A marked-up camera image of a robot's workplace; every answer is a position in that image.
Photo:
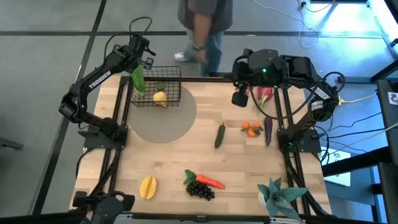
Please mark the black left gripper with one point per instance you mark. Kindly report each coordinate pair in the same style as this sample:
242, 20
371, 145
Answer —
138, 46

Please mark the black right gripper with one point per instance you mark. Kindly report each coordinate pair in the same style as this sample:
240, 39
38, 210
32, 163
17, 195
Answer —
240, 99

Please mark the green leafy vegetable stalk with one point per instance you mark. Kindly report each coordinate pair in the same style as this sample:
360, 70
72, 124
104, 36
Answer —
139, 81

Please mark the orange tangerine bunch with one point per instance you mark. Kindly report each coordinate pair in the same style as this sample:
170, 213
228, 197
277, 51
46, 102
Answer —
251, 132

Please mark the yellow lumpy fruit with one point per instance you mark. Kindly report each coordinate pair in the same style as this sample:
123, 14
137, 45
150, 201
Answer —
160, 99

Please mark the dark green cucumber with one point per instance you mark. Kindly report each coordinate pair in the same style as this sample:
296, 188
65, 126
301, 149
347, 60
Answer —
219, 137

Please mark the orange carrot with green leaves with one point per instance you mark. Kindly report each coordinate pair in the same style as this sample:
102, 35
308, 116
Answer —
208, 180

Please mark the dark grape bunch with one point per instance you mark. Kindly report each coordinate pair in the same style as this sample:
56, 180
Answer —
200, 190

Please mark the yellow starfruit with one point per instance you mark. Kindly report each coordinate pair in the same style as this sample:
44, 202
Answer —
148, 186

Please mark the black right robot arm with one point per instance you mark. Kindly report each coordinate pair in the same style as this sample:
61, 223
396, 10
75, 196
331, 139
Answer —
298, 68

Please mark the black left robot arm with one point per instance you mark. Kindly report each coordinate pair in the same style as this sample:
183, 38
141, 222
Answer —
99, 79

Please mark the grey round mat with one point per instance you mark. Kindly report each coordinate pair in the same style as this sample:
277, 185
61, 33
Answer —
168, 124

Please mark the person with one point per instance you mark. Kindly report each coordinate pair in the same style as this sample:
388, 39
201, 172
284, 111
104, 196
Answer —
205, 12

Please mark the artificial potted succulent plant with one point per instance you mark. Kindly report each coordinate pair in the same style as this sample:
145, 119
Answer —
280, 199

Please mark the white sheet on floor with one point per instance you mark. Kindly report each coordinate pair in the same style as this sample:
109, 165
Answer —
340, 180

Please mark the black metal stand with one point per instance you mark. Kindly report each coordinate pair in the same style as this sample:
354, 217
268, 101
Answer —
387, 130

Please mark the white code label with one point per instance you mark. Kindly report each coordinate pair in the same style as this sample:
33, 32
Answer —
393, 98

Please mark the black furniture leg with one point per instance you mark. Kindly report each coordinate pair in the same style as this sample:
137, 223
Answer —
9, 143

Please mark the black aluminium frame rail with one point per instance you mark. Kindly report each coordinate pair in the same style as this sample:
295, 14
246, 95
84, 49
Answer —
233, 219
293, 169
186, 79
113, 182

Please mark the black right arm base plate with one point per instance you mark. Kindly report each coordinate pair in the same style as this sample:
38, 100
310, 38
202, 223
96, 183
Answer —
311, 144

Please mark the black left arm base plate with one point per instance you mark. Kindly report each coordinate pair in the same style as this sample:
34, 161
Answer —
93, 141

